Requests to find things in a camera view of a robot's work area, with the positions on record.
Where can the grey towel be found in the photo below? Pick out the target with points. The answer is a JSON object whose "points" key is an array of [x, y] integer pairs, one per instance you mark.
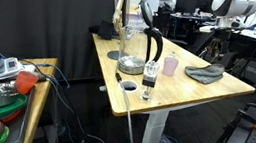
{"points": [[206, 75]]}

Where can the grey metal tray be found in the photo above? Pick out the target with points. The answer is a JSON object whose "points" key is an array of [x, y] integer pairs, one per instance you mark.
{"points": [[18, 126]]}

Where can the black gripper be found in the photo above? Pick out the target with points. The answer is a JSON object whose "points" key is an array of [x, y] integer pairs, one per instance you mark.
{"points": [[219, 45]]}

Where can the orange plastic cup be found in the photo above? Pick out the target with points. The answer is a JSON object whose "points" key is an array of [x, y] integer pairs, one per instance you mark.
{"points": [[25, 81]]}

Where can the pink plastic cup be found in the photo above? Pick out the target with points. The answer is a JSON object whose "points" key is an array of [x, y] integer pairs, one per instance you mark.
{"points": [[170, 64]]}

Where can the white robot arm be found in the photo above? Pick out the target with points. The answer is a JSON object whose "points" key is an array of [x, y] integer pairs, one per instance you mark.
{"points": [[227, 13]]}

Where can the orange handled clamp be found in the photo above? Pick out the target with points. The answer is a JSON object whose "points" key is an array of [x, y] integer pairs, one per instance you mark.
{"points": [[249, 118]]}

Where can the glass electric kettle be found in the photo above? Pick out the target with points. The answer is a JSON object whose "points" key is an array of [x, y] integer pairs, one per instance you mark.
{"points": [[144, 44]]}

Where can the glass pepper grinder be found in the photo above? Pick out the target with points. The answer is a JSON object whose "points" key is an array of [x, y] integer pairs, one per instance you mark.
{"points": [[149, 78]]}

